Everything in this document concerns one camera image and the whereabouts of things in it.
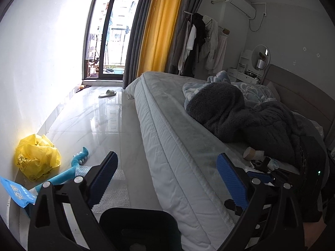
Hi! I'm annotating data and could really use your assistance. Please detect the hanging clothes on rack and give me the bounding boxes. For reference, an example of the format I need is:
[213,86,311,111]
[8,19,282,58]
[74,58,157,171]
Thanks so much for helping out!
[165,0,210,76]

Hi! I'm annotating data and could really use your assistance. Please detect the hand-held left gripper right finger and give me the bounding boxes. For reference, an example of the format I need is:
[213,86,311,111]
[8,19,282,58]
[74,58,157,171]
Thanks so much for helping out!
[216,152,306,251]

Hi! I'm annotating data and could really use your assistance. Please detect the teal foam toy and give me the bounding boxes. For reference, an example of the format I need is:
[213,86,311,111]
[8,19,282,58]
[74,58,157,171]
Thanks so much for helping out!
[34,146,90,192]

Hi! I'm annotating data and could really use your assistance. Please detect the yellow curtain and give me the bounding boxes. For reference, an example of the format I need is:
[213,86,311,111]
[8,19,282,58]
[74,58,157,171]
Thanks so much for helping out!
[137,0,186,77]

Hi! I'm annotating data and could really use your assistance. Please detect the white air conditioner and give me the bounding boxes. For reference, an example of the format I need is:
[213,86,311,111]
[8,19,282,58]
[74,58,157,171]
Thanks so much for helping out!
[224,0,256,19]

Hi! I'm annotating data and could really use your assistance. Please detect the round mirror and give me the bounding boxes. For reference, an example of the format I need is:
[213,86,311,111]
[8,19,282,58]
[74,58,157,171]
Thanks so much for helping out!
[252,44,271,71]

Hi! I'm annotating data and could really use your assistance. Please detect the dark round container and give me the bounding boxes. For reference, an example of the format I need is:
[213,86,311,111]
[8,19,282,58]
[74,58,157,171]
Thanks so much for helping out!
[99,207,182,251]

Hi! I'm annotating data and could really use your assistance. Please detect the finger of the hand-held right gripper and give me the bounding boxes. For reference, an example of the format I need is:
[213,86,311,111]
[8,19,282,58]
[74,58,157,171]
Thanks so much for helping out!
[247,171,278,186]
[252,156,273,170]

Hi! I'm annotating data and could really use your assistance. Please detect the black hanging garment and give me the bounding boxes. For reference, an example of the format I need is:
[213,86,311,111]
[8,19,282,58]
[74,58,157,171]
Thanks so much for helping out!
[192,13,208,54]

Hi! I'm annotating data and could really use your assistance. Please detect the white dressing table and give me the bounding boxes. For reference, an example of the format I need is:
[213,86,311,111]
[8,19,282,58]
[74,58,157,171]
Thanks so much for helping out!
[227,67,263,84]

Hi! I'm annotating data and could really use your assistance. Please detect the bubble wrap sheet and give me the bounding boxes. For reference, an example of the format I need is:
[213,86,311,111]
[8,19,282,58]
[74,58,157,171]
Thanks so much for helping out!
[75,165,130,213]

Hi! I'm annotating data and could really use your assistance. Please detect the white crumpled paper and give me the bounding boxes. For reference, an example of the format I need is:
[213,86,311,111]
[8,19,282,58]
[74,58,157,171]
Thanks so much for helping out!
[267,158,281,172]

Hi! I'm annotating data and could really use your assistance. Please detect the yellow plastic bag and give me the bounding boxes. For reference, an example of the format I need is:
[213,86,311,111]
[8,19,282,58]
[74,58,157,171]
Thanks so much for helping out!
[15,134,62,181]

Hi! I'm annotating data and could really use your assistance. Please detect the dark grey fleece blanket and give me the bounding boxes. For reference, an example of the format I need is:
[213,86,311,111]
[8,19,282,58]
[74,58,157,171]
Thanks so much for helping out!
[187,82,326,172]

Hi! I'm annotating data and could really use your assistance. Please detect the pale pink hanging pants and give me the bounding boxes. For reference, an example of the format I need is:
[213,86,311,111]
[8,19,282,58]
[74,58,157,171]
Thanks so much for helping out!
[215,30,229,70]

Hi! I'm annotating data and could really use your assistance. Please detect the glass sliding door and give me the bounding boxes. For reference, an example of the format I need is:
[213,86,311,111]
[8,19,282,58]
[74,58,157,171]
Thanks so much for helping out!
[82,0,147,80]

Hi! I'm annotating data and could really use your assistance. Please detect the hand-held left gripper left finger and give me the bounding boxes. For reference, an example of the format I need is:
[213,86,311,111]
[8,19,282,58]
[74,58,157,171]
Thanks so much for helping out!
[27,151,119,251]

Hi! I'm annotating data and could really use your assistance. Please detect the beige long garment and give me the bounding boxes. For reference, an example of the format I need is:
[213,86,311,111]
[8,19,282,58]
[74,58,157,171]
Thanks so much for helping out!
[178,18,193,75]

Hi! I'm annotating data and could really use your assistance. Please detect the white shelf organizer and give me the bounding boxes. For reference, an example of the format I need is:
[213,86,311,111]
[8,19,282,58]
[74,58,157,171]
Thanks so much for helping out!
[238,50,253,70]

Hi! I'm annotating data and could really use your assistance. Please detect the brown cardboard roll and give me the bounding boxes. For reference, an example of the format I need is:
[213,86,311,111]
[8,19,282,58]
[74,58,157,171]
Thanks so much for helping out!
[243,146,258,160]

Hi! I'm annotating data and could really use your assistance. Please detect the blue packet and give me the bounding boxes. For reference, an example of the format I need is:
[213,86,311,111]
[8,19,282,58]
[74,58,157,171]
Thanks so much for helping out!
[0,176,40,217]

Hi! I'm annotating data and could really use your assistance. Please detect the bed with grey sheet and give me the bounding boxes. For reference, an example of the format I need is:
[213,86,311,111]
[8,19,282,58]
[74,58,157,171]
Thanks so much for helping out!
[126,71,327,251]

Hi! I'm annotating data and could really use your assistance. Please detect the dark grey curtain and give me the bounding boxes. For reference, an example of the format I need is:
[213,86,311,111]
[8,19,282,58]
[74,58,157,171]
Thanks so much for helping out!
[122,0,157,89]

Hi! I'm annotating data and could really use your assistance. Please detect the light blue plush blanket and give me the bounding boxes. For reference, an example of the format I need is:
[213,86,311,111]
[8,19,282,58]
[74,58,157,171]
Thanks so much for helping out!
[183,70,236,110]

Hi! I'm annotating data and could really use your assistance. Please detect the brown padded headboard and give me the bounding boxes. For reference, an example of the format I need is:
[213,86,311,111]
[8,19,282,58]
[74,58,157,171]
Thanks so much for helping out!
[262,64,335,147]

